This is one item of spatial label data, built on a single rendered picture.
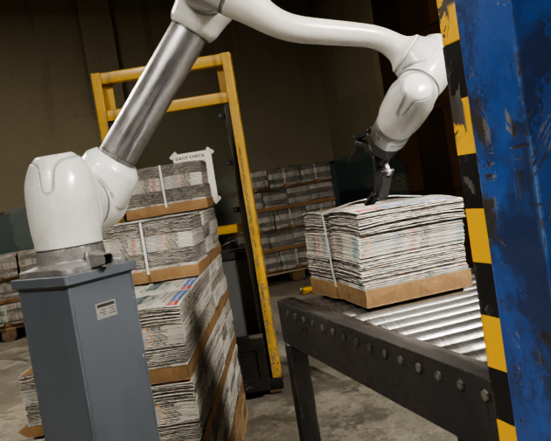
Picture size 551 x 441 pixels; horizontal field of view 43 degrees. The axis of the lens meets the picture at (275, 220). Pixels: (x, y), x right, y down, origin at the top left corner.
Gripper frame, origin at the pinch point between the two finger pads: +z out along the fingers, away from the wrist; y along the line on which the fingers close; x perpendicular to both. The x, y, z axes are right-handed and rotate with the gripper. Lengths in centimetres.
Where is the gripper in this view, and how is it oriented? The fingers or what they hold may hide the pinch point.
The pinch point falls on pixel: (362, 179)
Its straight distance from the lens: 186.7
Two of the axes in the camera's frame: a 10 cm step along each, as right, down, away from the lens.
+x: 9.4, -1.7, 2.9
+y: 2.8, 8.8, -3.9
